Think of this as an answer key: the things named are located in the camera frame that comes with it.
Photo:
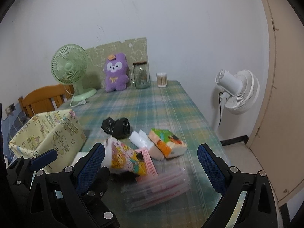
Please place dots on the white paper sheet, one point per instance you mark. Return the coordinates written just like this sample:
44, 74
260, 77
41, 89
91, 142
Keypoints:
77, 157

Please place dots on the clear zip bag pack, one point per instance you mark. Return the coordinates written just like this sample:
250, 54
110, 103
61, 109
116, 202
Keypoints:
155, 190

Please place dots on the beige door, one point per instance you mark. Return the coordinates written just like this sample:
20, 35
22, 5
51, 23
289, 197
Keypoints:
277, 137

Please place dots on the wall power socket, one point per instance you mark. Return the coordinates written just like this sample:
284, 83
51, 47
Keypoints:
10, 109

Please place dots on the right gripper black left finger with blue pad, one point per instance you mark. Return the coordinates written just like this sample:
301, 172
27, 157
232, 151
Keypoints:
86, 168

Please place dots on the white standing fan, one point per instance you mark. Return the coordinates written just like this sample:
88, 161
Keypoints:
234, 94

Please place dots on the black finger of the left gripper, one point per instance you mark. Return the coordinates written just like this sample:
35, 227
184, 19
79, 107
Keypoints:
99, 186

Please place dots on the yellow cartoon storage box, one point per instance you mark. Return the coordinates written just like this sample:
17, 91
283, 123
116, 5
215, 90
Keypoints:
58, 130

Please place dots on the purple plush bunny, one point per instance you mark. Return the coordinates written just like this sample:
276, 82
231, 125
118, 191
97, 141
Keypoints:
116, 68

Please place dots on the glass mason jar mug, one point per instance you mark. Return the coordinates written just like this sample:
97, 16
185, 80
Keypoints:
140, 75

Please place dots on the striped blue pillow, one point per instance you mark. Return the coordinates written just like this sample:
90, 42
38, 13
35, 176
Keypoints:
12, 125

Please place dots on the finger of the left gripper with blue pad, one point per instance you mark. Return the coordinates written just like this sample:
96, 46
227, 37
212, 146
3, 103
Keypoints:
24, 167

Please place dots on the cartoon bear snack pack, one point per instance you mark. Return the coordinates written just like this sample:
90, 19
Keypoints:
120, 158

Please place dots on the orange green tissue pack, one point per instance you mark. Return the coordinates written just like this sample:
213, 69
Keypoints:
168, 143

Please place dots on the black plastic bag roll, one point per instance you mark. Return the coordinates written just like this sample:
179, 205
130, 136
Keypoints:
119, 129

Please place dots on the white plastic bag roll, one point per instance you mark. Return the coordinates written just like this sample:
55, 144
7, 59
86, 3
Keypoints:
140, 139

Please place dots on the green patterned board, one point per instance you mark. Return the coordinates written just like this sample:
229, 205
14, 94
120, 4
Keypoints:
135, 50

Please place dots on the green desk fan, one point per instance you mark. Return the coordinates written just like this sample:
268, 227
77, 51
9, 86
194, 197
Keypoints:
69, 66

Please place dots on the pink packet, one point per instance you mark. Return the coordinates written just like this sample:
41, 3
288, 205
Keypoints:
150, 168

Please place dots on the plaid tablecloth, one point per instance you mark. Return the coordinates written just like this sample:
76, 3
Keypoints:
168, 108

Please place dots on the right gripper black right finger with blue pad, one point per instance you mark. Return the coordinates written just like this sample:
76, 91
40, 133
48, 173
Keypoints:
222, 177

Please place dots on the cotton swab container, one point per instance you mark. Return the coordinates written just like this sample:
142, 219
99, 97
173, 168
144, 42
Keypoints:
162, 80

